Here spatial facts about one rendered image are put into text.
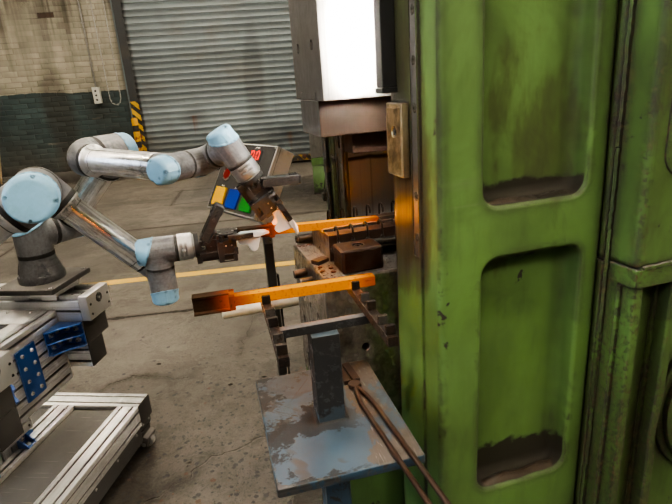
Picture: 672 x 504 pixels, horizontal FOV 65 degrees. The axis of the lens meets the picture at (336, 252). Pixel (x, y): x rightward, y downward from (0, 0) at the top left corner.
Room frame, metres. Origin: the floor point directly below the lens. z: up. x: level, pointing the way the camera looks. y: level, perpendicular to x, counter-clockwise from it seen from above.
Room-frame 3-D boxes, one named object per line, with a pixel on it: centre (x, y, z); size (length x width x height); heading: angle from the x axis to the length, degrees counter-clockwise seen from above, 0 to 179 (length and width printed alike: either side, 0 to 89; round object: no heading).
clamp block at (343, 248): (1.38, -0.06, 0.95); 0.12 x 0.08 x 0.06; 106
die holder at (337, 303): (1.54, -0.18, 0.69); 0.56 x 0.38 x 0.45; 106
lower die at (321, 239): (1.59, -0.16, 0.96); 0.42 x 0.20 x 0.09; 106
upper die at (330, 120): (1.59, -0.16, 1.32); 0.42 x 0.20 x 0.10; 106
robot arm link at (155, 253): (1.38, 0.49, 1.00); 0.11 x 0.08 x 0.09; 106
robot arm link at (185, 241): (1.40, 0.41, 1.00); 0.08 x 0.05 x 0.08; 16
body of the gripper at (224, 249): (1.42, 0.34, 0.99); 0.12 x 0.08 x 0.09; 106
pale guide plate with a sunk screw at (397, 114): (1.26, -0.17, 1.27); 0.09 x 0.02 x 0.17; 16
